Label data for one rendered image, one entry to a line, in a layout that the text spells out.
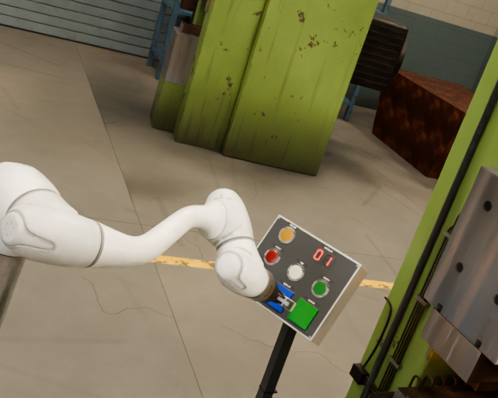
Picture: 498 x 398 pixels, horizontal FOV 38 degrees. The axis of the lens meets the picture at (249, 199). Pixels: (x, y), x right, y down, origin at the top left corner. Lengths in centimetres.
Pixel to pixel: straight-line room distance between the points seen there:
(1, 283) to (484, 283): 114
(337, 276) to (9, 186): 109
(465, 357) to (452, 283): 19
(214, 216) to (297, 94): 486
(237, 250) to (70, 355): 185
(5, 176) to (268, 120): 518
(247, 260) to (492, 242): 61
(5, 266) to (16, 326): 201
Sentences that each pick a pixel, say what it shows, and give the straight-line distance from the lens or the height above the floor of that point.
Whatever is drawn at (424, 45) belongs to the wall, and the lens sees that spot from 1112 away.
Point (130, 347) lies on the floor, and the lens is 364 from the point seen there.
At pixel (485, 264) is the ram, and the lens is 190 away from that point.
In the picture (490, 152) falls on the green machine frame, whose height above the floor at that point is 165.
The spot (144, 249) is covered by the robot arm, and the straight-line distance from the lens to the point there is 158.
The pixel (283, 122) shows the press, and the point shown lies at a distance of 667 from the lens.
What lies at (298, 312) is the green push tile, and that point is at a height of 101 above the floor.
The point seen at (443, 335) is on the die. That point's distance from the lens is 200.
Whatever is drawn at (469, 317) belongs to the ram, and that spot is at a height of 130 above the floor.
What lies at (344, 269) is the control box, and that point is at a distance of 224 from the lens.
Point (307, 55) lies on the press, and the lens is 655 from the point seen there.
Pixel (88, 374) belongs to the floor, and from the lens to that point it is 341.
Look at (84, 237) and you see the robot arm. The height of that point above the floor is 139.
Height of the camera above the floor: 205
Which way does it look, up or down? 21 degrees down
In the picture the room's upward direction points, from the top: 18 degrees clockwise
